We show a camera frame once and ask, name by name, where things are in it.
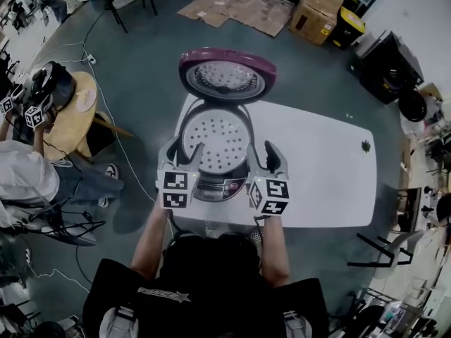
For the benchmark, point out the white perforated steamer tray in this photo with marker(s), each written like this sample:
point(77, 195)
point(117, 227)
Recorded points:
point(218, 143)

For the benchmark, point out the dark pot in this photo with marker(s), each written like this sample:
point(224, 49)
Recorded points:
point(58, 86)

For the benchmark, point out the flattened cardboard sheets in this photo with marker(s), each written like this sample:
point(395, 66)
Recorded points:
point(239, 5)

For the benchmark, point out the white power strip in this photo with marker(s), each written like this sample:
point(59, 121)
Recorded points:
point(91, 60)

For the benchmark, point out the small green succulent plant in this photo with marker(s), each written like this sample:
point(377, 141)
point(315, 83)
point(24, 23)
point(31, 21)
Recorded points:
point(366, 145)

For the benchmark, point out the round wooden table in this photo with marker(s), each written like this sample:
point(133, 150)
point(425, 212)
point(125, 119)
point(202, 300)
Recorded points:
point(70, 129)

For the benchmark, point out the white chair black legs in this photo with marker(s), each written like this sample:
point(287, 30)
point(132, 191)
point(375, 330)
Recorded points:
point(398, 248)

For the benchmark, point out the brown cardboard box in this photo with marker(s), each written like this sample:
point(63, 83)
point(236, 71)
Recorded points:
point(315, 12)

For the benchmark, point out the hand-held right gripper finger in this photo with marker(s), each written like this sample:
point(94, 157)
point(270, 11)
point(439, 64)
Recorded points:
point(283, 169)
point(253, 165)

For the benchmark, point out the person's black shirt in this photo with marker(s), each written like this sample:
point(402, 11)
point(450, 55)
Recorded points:
point(208, 283)

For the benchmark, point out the person's left forearm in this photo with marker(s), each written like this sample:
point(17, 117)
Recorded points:
point(151, 245)

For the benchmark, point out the black washing machine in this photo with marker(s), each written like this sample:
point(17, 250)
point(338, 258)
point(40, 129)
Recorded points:
point(387, 69)

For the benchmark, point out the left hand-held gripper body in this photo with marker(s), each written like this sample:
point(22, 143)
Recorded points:
point(176, 181)

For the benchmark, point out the black bin yellow lid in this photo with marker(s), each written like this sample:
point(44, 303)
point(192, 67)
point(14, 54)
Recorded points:
point(349, 28)

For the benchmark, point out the person's right forearm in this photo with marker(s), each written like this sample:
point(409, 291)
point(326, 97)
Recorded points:
point(276, 255)

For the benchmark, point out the pink round plate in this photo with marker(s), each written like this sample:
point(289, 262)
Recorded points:
point(86, 100)

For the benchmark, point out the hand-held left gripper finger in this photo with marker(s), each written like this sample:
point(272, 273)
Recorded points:
point(162, 158)
point(195, 162)

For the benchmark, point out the maroon rice cooker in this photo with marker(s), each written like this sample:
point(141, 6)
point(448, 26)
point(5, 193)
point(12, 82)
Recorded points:
point(225, 56)

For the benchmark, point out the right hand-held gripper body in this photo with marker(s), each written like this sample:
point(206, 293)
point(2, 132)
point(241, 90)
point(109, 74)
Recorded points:
point(276, 190)

